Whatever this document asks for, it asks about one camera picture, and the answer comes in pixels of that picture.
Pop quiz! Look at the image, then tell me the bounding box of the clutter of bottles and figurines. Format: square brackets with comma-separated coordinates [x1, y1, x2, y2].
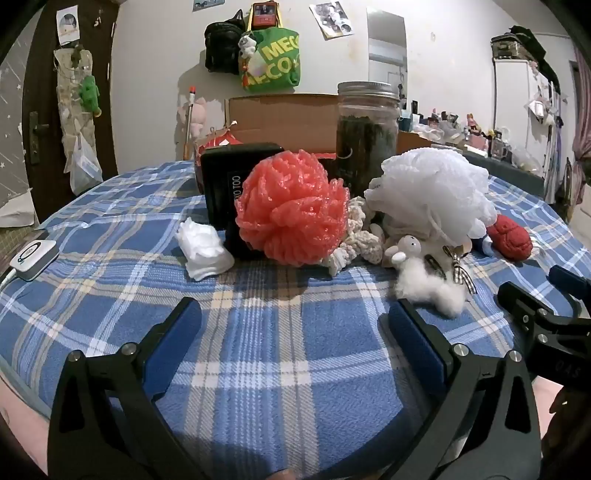
[399, 99, 541, 174]

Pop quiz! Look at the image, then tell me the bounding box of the red knitted plush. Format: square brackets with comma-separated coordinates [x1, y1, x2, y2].
[486, 215, 533, 263]

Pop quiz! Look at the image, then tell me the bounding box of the green tote bag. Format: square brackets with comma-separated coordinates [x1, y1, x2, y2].
[240, 27, 303, 93]

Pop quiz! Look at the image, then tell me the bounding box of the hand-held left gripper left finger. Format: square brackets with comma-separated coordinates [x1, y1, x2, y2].
[47, 296, 208, 480]

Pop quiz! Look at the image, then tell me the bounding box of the cardboard box with red inside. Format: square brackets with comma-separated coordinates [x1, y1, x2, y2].
[196, 93, 467, 162]

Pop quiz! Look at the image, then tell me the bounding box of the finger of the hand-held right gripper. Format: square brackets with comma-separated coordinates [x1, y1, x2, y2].
[498, 281, 591, 388]
[548, 264, 591, 319]

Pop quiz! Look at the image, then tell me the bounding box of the black backpack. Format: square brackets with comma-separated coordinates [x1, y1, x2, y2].
[204, 10, 247, 75]

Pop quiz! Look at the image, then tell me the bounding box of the white mesh bath pouf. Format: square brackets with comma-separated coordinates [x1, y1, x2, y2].
[365, 148, 498, 245]

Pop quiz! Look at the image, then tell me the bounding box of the dark covered side table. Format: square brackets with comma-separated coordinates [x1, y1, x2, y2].
[457, 150, 546, 204]

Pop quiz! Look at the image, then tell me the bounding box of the dark suitcase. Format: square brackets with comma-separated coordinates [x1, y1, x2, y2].
[491, 25, 550, 63]

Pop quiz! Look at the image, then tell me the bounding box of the white plush sheep toy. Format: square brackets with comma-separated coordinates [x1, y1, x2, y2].
[384, 234, 478, 318]

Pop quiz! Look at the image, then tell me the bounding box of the plush keychain with tassel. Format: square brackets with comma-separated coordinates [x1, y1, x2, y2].
[238, 32, 258, 89]

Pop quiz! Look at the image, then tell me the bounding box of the pale pink plush toy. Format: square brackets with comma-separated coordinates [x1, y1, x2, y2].
[189, 98, 208, 137]

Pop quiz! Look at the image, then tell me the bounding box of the glass jar with metal lid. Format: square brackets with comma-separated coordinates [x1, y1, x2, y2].
[335, 81, 402, 199]

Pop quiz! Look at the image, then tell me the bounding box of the white cabinet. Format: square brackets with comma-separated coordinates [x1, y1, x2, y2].
[492, 58, 561, 204]

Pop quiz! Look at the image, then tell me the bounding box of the red photo card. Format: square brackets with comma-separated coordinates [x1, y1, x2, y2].
[249, 1, 280, 29]

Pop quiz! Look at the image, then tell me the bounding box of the photo on door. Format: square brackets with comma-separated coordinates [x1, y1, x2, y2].
[56, 6, 80, 45]

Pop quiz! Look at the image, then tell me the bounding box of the wall mirror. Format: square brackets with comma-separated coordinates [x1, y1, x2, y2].
[367, 7, 408, 112]

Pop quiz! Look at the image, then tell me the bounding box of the dark wooden door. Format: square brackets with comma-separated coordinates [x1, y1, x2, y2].
[21, 0, 122, 227]

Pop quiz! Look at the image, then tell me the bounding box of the black box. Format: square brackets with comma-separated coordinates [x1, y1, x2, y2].
[199, 143, 287, 228]

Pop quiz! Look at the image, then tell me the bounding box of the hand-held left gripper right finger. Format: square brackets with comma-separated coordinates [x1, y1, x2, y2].
[379, 298, 541, 480]

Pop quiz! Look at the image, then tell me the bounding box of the pink curtain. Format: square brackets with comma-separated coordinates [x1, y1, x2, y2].
[573, 46, 591, 167]

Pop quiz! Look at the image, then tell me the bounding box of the wall photo poster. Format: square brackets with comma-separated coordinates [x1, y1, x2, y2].
[309, 2, 355, 38]

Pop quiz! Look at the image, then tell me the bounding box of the coral mesh bath pouf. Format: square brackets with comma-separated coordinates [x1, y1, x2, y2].
[235, 148, 349, 266]

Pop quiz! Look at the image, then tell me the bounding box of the green plush toy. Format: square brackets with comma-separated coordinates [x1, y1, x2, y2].
[78, 75, 102, 114]

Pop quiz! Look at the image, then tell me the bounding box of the white control device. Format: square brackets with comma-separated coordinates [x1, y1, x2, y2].
[10, 240, 61, 281]

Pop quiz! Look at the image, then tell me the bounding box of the pink bed sheet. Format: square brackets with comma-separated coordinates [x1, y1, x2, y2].
[0, 364, 54, 480]

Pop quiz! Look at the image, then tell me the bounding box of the door handle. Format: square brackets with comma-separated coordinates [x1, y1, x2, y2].
[28, 112, 49, 151]

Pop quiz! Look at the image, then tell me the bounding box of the clear plastic bag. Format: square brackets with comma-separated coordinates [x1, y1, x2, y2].
[69, 131, 103, 195]

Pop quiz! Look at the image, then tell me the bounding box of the hanging door organiser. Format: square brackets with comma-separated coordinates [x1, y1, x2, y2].
[53, 46, 100, 139]

